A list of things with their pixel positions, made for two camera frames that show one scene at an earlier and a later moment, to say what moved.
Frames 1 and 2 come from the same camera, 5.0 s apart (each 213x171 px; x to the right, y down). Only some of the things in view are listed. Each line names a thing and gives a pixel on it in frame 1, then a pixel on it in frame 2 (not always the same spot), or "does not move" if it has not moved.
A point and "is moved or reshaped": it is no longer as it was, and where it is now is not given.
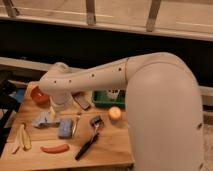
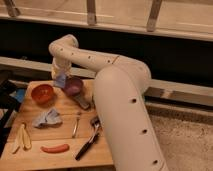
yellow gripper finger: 52,113 -> 55,73
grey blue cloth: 45,121 does not move
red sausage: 55,149 does not move
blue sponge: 65,130 is moved or reshaped
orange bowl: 39,96 does not move
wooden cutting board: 84,135 does not move
